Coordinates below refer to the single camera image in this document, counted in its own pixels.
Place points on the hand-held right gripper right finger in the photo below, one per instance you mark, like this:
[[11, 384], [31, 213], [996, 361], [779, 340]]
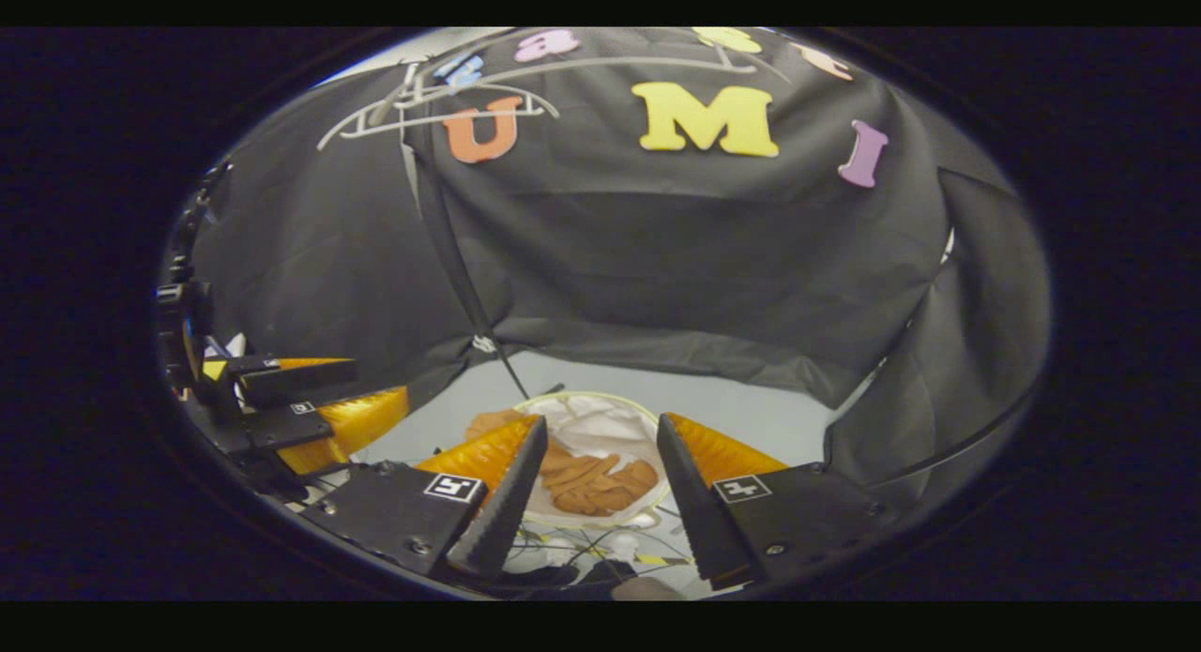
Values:
[[690, 502]]

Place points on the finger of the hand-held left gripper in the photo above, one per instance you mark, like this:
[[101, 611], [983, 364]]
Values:
[[357, 427], [300, 382]]

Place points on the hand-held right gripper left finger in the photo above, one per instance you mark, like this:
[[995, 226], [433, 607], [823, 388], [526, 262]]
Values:
[[511, 502]]

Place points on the brown shirt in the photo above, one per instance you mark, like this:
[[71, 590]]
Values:
[[591, 483]]

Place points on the round white laundry hamper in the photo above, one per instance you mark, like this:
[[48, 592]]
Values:
[[600, 427]]

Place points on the black clothes rack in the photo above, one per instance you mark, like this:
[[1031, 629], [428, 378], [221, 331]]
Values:
[[450, 239]]

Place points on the black backdrop cloth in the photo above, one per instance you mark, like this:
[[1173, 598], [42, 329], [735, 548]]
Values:
[[657, 258]]

